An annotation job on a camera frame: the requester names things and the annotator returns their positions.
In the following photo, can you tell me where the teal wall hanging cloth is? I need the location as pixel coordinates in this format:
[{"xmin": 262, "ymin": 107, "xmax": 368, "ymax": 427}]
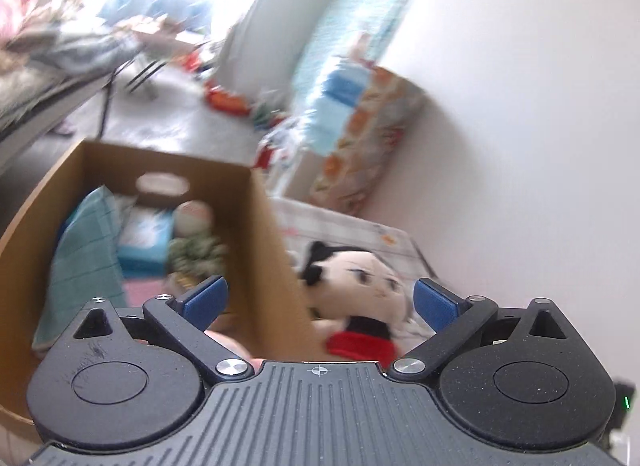
[{"xmin": 293, "ymin": 0, "xmax": 411, "ymax": 104}]

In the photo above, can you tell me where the pink knitted cloth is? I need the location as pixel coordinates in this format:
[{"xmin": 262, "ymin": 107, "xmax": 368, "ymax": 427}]
[{"xmin": 124, "ymin": 277, "xmax": 183, "ymax": 308}]

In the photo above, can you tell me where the orange snack bag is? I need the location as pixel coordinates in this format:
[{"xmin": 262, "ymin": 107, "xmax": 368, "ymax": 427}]
[{"xmin": 205, "ymin": 84, "xmax": 250, "ymax": 117}]

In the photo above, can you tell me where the blue water dispenser bottle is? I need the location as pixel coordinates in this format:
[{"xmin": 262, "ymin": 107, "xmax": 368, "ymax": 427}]
[{"xmin": 302, "ymin": 58, "xmax": 372, "ymax": 157}]

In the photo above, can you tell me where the white water dispenser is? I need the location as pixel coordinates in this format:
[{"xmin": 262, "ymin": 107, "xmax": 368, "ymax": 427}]
[{"xmin": 268, "ymin": 145, "xmax": 326, "ymax": 201}]

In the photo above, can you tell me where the white red baseball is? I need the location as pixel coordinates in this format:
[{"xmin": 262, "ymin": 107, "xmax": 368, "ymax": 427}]
[{"xmin": 172, "ymin": 200, "xmax": 215, "ymax": 237}]

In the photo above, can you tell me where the pink quilt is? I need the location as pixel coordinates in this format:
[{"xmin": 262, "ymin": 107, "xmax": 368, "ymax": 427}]
[{"xmin": 0, "ymin": 0, "xmax": 38, "ymax": 43}]

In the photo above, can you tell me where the folding stool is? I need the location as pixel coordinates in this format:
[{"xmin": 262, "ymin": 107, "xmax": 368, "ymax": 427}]
[{"xmin": 125, "ymin": 45, "xmax": 174, "ymax": 100}]

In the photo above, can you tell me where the bed with grey mattress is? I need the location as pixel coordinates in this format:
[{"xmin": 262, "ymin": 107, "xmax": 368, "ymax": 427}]
[{"xmin": 1, "ymin": 17, "xmax": 140, "ymax": 169}]

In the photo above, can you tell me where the grey blue box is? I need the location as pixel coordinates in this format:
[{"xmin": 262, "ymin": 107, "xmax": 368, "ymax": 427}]
[{"xmin": 117, "ymin": 206, "xmax": 174, "ymax": 279}]

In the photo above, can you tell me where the black-haired doll red skirt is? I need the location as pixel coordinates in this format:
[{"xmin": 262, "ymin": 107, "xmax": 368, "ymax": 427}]
[{"xmin": 298, "ymin": 241, "xmax": 412, "ymax": 370}]

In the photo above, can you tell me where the green white cloth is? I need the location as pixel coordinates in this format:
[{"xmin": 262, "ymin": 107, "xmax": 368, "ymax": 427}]
[{"xmin": 168, "ymin": 234, "xmax": 228, "ymax": 282}]

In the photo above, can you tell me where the grey curtain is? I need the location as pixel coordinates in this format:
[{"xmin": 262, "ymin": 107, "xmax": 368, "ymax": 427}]
[{"xmin": 215, "ymin": 0, "xmax": 333, "ymax": 100}]

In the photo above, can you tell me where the teal knitted cloth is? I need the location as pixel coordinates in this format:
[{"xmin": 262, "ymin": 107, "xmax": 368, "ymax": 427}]
[{"xmin": 32, "ymin": 186, "xmax": 128, "ymax": 354}]

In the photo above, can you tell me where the red thermos bottle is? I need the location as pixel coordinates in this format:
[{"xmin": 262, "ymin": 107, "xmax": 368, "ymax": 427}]
[{"xmin": 253, "ymin": 141, "xmax": 276, "ymax": 171}]

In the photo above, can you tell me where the pink white plush toy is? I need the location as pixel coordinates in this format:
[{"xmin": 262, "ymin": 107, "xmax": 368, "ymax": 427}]
[{"xmin": 205, "ymin": 330, "xmax": 264, "ymax": 373}]

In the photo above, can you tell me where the brown cardboard box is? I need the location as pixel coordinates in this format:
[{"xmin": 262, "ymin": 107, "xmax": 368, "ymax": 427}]
[{"xmin": 1, "ymin": 141, "xmax": 324, "ymax": 442}]

